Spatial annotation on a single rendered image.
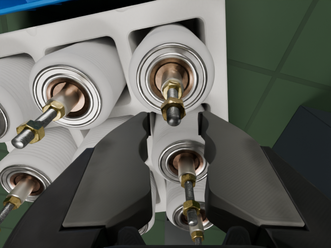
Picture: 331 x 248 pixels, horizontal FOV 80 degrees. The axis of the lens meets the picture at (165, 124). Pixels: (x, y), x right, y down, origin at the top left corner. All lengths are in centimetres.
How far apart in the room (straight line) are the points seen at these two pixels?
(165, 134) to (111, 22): 16
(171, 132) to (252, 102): 33
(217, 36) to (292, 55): 28
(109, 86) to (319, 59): 47
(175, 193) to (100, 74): 22
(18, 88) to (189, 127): 22
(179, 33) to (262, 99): 38
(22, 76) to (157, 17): 19
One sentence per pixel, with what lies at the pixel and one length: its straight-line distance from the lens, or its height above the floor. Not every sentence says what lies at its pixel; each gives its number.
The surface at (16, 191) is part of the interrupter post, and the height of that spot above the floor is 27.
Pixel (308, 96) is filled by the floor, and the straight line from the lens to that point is 61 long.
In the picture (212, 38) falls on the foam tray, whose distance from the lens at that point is 29.
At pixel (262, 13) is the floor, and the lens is 50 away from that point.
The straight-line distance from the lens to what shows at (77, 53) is 25.
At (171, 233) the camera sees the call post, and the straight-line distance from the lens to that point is 52.
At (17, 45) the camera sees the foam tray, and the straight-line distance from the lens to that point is 35.
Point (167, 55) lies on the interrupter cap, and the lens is 21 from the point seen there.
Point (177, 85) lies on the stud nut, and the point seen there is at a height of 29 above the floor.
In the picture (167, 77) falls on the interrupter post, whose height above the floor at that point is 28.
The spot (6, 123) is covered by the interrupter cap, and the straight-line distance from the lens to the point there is 31.
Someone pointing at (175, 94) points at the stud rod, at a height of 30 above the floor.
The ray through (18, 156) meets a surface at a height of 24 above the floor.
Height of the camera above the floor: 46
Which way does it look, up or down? 60 degrees down
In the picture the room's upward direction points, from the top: 179 degrees counter-clockwise
